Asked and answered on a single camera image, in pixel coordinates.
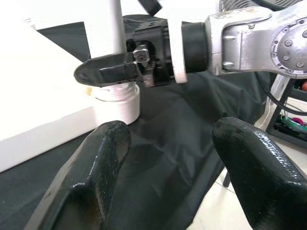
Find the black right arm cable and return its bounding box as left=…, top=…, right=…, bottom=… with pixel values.
left=260, top=71, right=307, bottom=113

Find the white round fan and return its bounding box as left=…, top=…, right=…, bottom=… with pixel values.
left=217, top=0, right=291, bottom=131

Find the white plastic table leg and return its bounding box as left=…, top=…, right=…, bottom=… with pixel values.
left=92, top=0, right=140, bottom=103

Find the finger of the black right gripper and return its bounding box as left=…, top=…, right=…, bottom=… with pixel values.
left=73, top=52, right=139, bottom=88

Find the black tablecloth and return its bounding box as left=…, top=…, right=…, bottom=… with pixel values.
left=0, top=14, right=274, bottom=230

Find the white plastic table top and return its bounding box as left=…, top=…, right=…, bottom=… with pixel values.
left=0, top=11, right=141, bottom=173

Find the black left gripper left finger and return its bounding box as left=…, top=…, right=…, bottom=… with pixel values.
left=24, top=120, right=132, bottom=230

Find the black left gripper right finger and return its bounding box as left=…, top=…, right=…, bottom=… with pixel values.
left=212, top=116, right=307, bottom=230

